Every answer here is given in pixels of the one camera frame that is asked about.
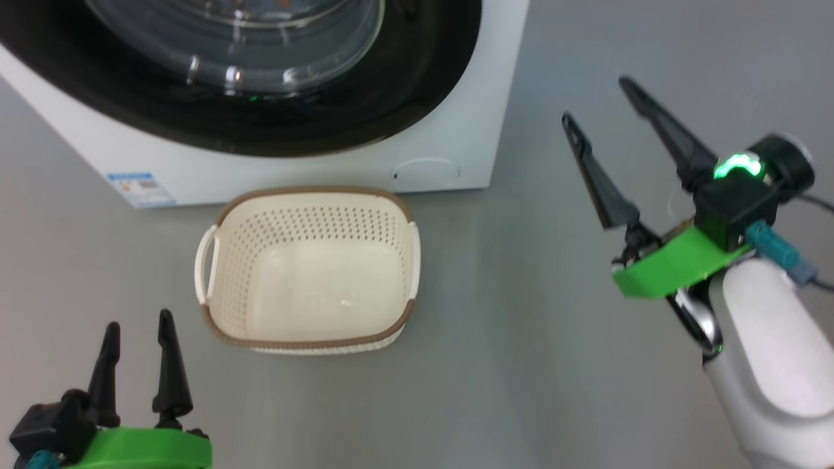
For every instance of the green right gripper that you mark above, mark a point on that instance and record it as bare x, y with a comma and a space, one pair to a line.
671, 267

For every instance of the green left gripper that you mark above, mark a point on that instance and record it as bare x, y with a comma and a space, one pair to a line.
150, 449

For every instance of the black glass washing machine door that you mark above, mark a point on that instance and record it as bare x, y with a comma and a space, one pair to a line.
260, 52

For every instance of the cream perforated laundry basket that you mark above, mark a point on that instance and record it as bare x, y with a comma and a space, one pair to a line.
313, 228

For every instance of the white front-load washing machine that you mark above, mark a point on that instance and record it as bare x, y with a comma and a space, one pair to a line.
326, 169

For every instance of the blue white energy label sticker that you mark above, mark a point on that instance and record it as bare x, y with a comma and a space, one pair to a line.
140, 190

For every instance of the round white filter cover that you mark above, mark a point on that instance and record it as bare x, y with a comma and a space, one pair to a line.
427, 171

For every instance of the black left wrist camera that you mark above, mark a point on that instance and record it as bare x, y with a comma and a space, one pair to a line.
52, 423

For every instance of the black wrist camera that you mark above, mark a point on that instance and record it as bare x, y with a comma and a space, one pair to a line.
52, 423
743, 208

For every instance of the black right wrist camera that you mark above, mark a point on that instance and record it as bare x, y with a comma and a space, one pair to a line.
743, 208

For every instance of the teal left camera connector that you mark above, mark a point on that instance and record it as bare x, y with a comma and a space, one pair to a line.
42, 460

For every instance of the teal camera connector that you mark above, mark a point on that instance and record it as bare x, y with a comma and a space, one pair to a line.
42, 460
778, 251

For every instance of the teal right camera connector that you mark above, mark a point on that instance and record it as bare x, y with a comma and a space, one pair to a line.
778, 251

